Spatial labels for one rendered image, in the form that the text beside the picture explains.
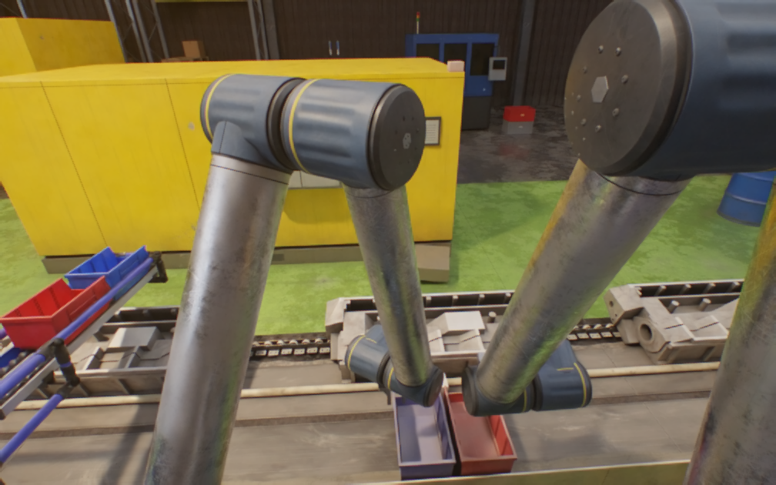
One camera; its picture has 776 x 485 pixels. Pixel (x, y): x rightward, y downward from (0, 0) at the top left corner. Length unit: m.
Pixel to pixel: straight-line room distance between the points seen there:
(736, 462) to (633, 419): 1.35
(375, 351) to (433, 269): 2.59
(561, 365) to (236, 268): 0.72
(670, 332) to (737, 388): 1.61
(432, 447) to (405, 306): 0.98
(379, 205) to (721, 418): 0.52
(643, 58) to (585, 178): 0.14
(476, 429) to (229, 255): 1.32
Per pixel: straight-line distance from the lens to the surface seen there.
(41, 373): 1.67
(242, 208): 0.68
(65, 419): 2.24
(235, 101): 0.69
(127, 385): 2.11
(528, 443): 1.78
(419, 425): 1.75
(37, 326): 1.70
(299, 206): 3.92
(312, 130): 0.57
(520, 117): 9.89
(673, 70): 0.35
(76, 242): 4.94
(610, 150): 0.38
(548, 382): 0.97
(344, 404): 1.82
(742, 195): 6.47
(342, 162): 0.55
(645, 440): 1.97
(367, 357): 1.13
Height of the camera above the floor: 2.16
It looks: 29 degrees down
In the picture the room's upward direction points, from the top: 1 degrees counter-clockwise
